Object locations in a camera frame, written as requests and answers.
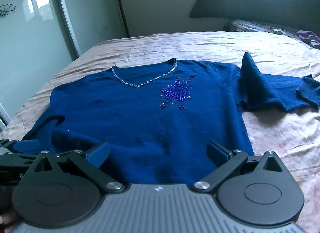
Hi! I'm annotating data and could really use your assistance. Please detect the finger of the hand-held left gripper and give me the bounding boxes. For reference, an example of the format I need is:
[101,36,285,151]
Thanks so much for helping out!
[10,139,42,154]

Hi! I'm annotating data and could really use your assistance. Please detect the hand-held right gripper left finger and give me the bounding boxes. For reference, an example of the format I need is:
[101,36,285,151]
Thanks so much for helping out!
[34,141,124,194]

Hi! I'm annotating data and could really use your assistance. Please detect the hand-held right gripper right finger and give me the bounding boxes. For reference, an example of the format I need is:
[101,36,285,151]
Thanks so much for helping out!
[192,140,285,194]

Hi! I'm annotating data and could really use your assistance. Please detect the blue beaded sweater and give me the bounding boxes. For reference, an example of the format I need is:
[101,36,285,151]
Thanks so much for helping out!
[21,53,320,186]

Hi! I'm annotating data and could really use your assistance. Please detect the person's left hand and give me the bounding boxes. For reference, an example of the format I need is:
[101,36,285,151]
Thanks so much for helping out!
[0,210,19,232]

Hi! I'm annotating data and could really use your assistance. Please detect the flower-print glass wardrobe door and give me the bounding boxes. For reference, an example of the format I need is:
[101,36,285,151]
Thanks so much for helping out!
[0,0,74,129]
[54,0,130,59]

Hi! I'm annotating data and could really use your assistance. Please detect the pink bed sheet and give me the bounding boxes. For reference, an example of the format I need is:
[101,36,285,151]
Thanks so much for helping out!
[0,31,320,233]

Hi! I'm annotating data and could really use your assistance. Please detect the patterned pillow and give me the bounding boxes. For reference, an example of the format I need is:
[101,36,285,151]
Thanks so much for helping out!
[224,19,300,36]

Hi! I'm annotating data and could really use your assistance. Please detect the purple cloth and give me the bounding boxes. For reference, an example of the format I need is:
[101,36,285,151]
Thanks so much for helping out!
[296,30,320,49]

